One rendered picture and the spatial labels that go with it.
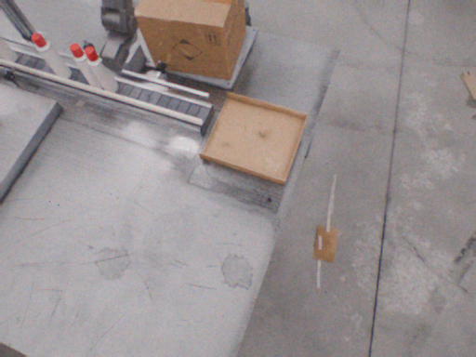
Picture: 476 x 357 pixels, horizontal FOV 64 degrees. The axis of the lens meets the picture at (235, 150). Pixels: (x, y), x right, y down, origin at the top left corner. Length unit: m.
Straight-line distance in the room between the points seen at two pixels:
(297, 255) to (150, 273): 1.00
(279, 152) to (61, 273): 0.78
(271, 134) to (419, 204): 1.14
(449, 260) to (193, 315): 1.41
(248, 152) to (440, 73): 1.69
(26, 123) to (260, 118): 0.83
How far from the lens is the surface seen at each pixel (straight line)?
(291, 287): 2.01
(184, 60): 1.42
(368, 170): 2.24
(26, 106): 1.59
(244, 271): 1.18
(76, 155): 1.45
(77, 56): 1.38
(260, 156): 1.29
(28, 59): 1.74
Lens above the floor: 1.99
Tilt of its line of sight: 63 degrees down
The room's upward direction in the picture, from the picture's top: 10 degrees counter-clockwise
